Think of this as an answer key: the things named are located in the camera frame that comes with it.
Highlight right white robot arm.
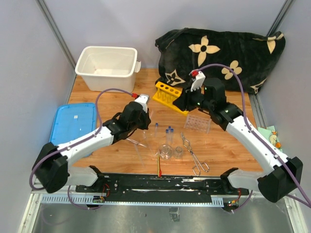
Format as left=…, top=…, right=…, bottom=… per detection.
left=173, top=78, right=303, bottom=203

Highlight green cartoon cloth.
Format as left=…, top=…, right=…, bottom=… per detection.
left=254, top=126, right=287, bottom=161

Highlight yellow test tube rack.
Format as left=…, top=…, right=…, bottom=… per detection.
left=152, top=82, right=189, bottom=116

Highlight clear plastic tube rack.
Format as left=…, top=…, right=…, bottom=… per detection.
left=184, top=115, right=211, bottom=133

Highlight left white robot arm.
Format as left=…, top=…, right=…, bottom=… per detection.
left=32, top=95, right=151, bottom=193

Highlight metal crucible tongs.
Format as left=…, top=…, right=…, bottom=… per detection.
left=180, top=133, right=210, bottom=177

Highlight white plastic bin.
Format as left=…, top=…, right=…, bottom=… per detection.
left=75, top=46, right=141, bottom=92

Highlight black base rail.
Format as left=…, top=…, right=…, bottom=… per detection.
left=75, top=173, right=249, bottom=203

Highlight black floral blanket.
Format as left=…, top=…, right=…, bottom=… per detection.
left=155, top=28, right=286, bottom=94

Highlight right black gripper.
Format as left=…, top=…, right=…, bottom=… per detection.
left=172, top=83, right=213, bottom=112

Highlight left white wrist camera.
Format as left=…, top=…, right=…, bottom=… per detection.
left=134, top=94, right=150, bottom=113

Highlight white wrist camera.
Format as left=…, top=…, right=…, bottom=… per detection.
left=134, top=94, right=150, bottom=113
left=190, top=70, right=206, bottom=92

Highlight clear glass test tube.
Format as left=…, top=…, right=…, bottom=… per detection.
left=149, top=109, right=154, bottom=120

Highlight small glass beaker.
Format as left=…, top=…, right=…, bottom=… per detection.
left=174, top=146, right=183, bottom=159

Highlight blue plastic lid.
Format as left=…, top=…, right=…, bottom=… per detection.
left=50, top=102, right=97, bottom=145

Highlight clear plastic pipette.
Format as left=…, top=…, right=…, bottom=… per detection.
left=134, top=144, right=145, bottom=167

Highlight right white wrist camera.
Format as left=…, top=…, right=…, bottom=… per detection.
left=190, top=70, right=206, bottom=92

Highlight glass conical flask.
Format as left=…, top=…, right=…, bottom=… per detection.
left=158, top=144, right=173, bottom=160

